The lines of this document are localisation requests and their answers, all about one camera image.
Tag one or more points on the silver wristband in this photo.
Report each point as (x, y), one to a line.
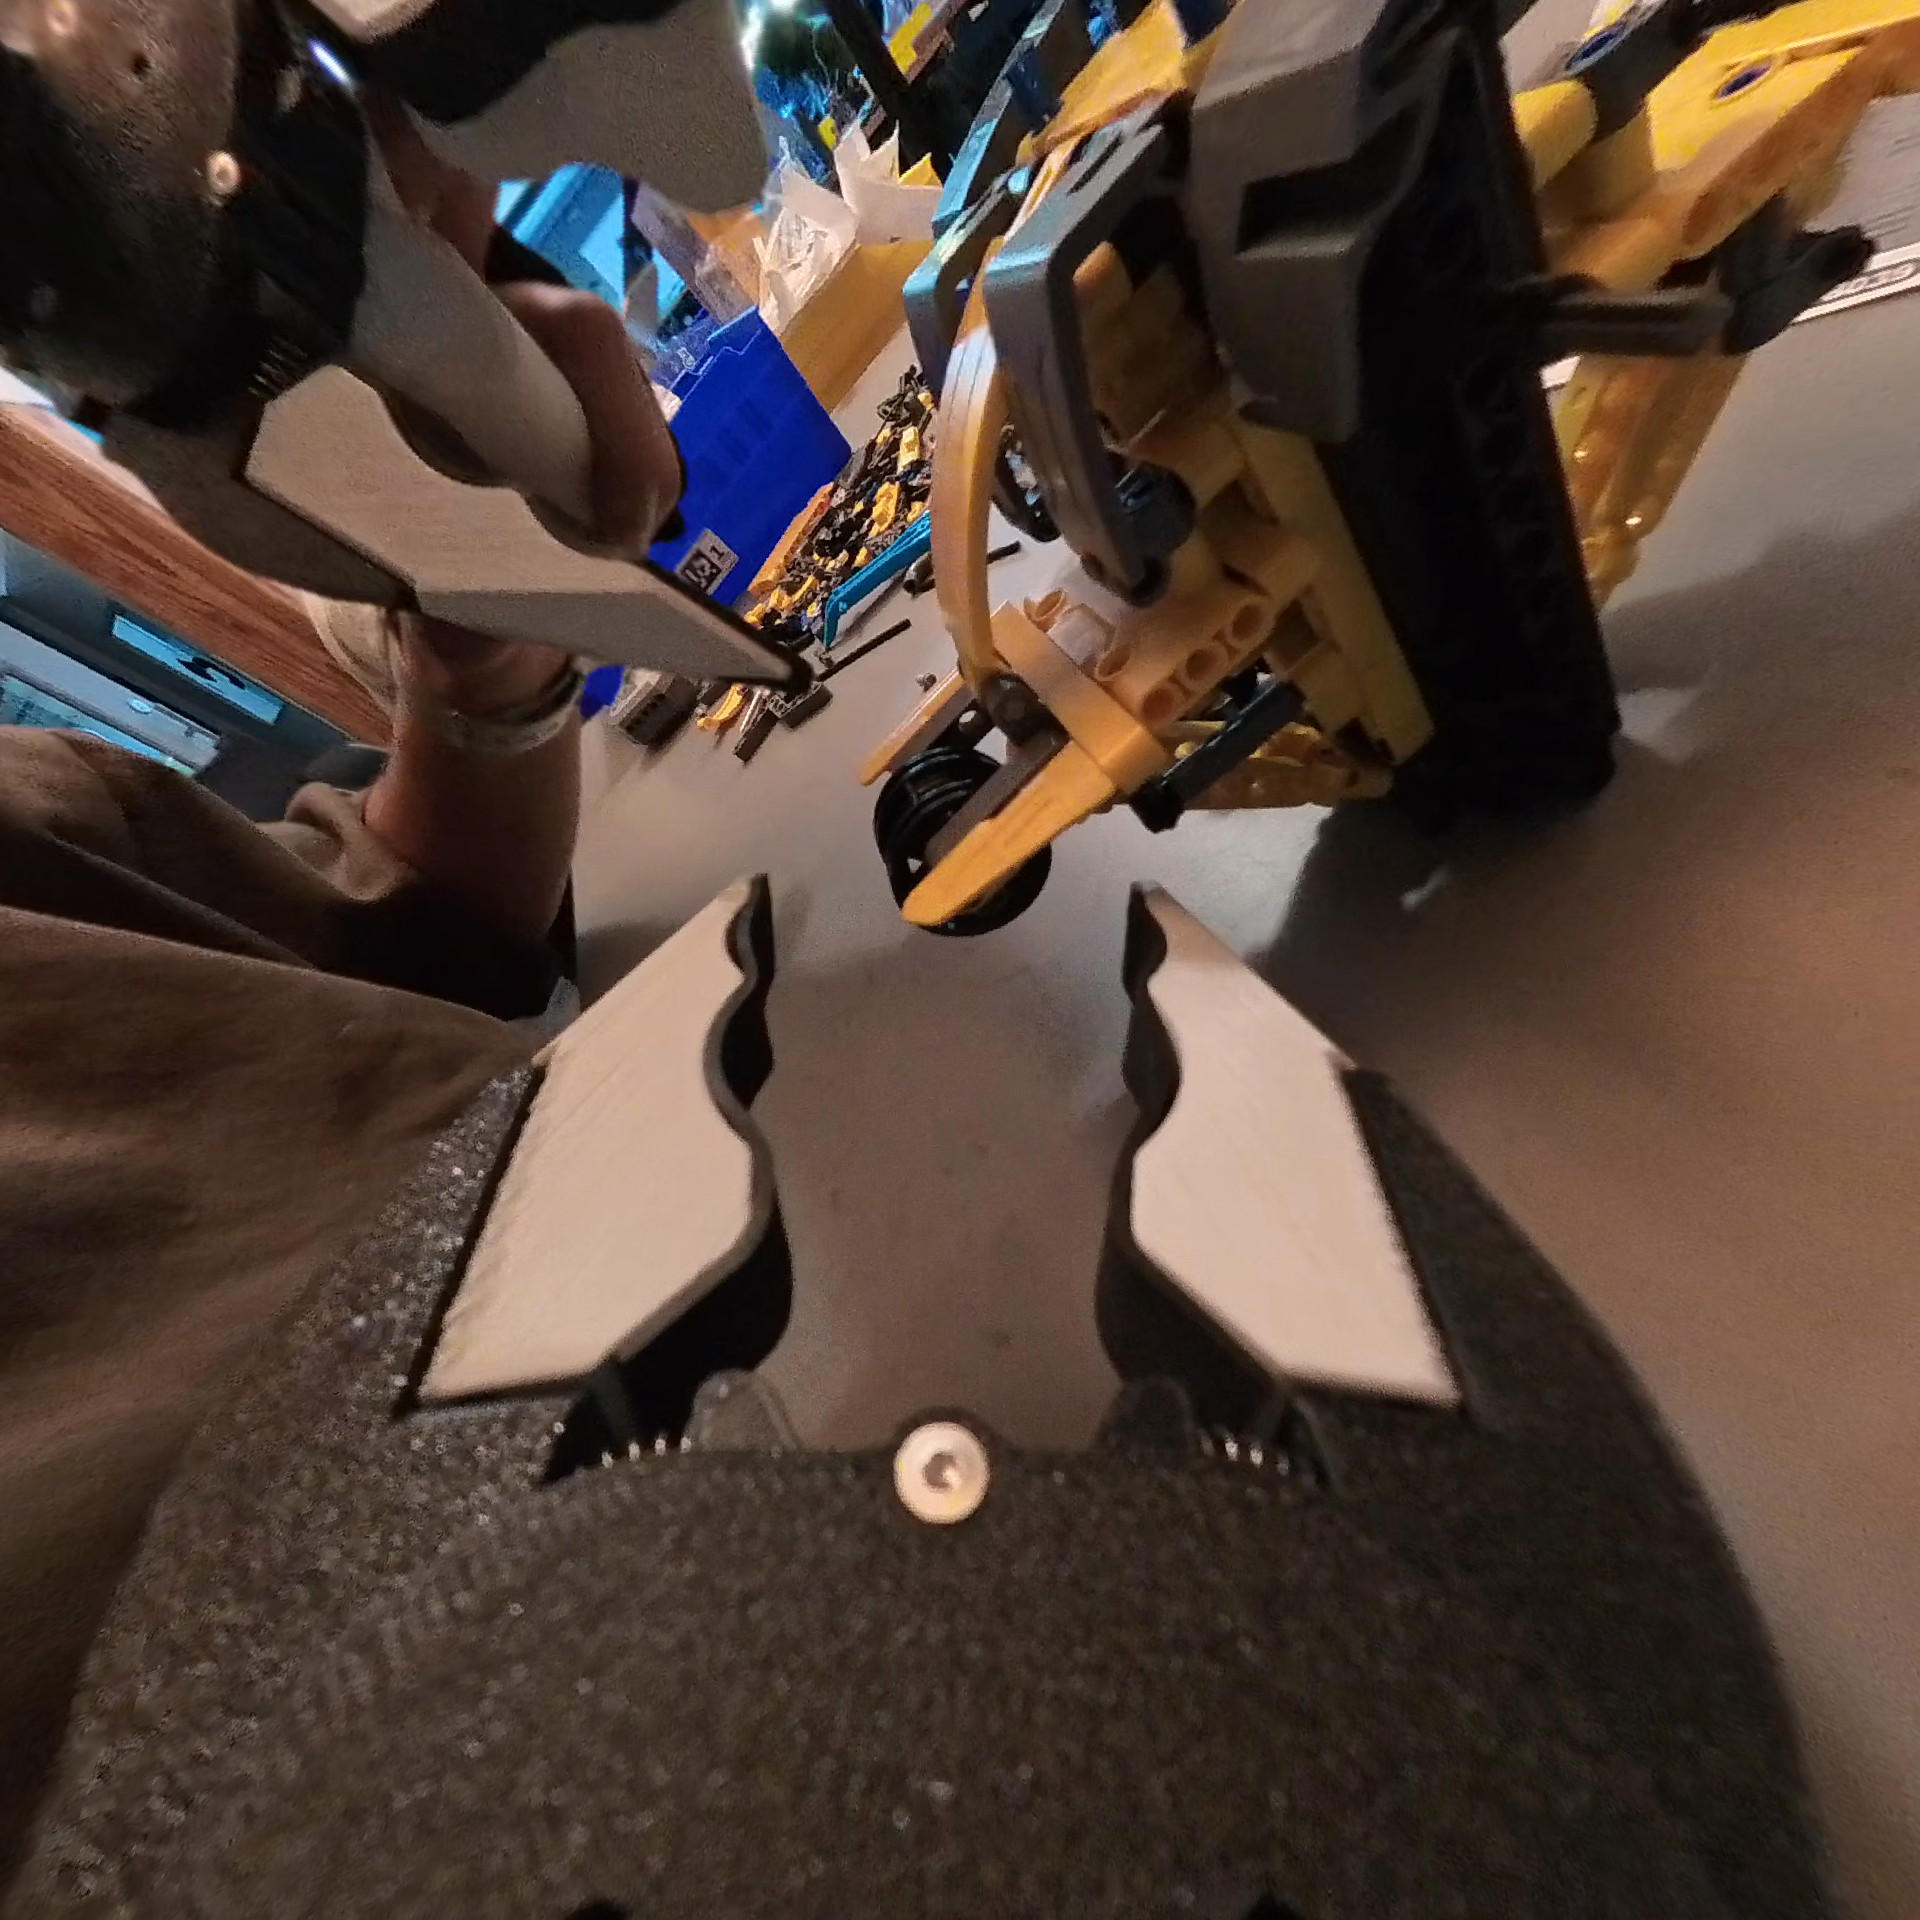
(519, 727)

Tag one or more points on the clear plastic bags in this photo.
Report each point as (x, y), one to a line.
(819, 210)

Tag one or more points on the wooden board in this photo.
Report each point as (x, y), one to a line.
(182, 554)

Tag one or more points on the yellow box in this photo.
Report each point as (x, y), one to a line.
(856, 324)

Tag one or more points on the yellow plastic panel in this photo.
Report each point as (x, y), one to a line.
(1723, 134)

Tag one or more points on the person's left forearm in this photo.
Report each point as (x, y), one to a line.
(463, 840)

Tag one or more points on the yellow toy building-block vehicle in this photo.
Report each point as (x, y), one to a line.
(1350, 524)

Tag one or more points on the pile of toy building parts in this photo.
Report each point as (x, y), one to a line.
(856, 510)

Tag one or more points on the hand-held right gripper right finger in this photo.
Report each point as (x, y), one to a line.
(1275, 1200)

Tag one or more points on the person's left hand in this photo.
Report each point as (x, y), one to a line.
(615, 420)

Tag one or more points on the blue plastic bin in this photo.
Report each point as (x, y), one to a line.
(750, 434)

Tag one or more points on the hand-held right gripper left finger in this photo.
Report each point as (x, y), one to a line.
(615, 1200)

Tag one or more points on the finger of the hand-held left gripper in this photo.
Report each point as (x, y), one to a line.
(450, 554)

